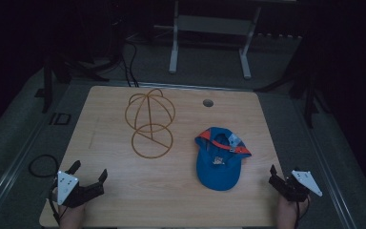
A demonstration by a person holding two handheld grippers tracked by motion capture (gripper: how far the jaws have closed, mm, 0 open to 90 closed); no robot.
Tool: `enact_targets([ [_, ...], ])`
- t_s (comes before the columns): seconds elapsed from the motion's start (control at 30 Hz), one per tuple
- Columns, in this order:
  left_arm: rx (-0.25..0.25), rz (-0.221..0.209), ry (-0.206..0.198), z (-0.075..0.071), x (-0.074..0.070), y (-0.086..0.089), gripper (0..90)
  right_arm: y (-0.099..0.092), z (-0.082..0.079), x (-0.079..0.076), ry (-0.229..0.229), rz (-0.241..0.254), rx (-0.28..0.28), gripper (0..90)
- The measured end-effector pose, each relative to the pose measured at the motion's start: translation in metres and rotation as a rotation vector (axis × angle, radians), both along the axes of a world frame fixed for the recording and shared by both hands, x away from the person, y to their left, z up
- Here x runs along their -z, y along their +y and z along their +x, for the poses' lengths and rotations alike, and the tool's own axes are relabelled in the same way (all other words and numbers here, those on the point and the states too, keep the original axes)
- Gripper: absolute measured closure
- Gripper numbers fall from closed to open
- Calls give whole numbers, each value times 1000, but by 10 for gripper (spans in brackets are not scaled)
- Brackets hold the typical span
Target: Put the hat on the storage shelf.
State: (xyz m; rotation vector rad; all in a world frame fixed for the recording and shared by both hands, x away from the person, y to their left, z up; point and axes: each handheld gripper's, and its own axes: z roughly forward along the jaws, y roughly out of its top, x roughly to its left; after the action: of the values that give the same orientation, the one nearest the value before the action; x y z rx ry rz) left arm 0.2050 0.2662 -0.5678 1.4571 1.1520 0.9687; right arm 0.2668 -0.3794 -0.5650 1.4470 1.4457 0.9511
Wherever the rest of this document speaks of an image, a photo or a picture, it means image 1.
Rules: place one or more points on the blue and orange cap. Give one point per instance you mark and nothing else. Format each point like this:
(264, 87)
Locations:
(217, 175)

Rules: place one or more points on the person's right hand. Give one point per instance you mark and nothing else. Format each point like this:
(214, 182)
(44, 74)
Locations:
(287, 213)

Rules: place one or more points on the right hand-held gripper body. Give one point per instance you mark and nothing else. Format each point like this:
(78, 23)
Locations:
(290, 189)

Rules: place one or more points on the black rectangular floor frame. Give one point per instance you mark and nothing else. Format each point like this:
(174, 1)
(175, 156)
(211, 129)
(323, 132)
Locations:
(52, 118)

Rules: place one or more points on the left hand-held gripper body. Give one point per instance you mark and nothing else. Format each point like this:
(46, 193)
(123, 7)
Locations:
(82, 194)

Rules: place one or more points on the person's left hand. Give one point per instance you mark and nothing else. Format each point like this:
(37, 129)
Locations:
(73, 218)

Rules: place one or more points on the black tripod stand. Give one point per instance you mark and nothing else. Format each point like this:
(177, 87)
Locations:
(309, 105)
(47, 86)

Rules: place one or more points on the white metal stand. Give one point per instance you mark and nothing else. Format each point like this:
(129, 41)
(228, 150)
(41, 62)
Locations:
(213, 25)

